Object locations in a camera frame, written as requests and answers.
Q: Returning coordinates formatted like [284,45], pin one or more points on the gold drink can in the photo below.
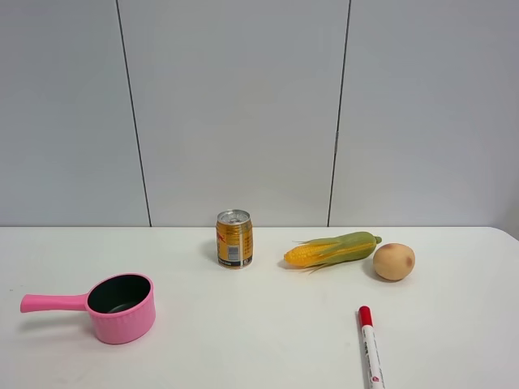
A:
[234,239]

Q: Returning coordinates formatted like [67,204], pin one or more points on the corn cob with husk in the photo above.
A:
[329,251]

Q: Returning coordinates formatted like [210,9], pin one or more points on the tan potato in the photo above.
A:
[394,261]

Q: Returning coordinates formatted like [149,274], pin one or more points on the red capped white marker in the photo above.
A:
[370,349]

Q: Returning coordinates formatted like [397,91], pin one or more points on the pink saucepan with handle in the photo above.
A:
[121,308]

